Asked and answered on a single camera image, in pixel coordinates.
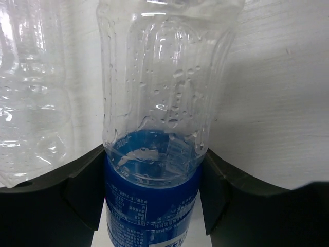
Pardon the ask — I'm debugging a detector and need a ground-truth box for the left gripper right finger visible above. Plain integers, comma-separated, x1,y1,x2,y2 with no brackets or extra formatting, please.
200,150,328,246

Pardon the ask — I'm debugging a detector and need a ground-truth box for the clear unlabelled plastic bottle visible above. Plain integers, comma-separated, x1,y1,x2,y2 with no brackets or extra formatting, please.
1,1,74,188

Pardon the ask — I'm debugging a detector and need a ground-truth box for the clear bottle with blue label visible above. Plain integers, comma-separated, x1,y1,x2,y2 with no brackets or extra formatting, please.
97,1,244,246

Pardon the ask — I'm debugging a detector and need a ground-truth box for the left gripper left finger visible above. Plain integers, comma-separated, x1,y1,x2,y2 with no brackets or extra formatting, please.
1,145,105,246

